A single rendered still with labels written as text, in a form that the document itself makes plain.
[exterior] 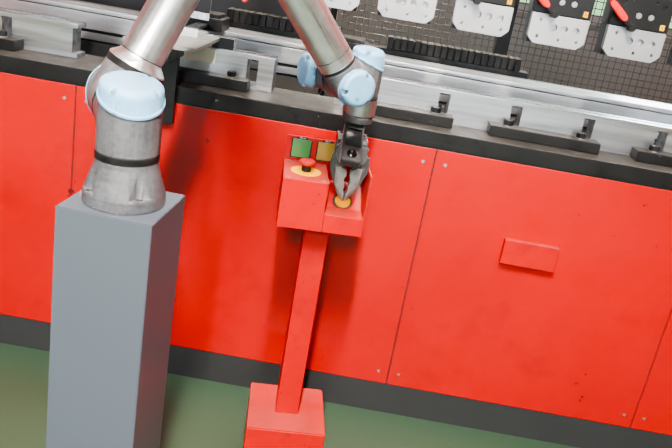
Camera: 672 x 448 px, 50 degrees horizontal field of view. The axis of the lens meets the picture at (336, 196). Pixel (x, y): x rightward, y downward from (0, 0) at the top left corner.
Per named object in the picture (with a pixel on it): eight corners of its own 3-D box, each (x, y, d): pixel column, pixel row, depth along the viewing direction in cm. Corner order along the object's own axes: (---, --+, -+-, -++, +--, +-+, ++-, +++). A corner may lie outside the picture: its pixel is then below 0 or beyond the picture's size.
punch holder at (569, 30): (525, 41, 190) (541, -24, 184) (520, 37, 198) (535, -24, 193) (582, 51, 190) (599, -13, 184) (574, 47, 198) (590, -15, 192)
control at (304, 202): (275, 226, 166) (286, 152, 160) (277, 202, 181) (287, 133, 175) (361, 237, 168) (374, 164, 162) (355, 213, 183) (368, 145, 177)
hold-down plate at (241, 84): (137, 73, 196) (138, 62, 195) (143, 70, 201) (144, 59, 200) (245, 92, 195) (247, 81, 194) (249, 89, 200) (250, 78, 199)
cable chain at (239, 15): (225, 20, 234) (226, 8, 233) (229, 19, 240) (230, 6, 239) (338, 40, 234) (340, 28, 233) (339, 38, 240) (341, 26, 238)
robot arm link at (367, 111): (379, 103, 161) (343, 98, 160) (375, 123, 162) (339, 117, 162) (376, 94, 167) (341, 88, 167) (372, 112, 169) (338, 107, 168)
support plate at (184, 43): (122, 40, 173) (122, 36, 173) (155, 29, 198) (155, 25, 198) (195, 53, 173) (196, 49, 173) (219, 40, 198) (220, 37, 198)
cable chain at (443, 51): (386, 48, 234) (388, 36, 232) (386, 46, 239) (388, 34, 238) (519, 72, 233) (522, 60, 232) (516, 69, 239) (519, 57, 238)
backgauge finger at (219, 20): (167, 31, 202) (169, 13, 201) (191, 22, 227) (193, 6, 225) (209, 38, 202) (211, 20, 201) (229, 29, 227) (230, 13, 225)
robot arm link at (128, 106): (97, 159, 125) (101, 82, 120) (88, 136, 136) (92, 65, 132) (167, 161, 130) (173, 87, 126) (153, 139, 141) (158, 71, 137)
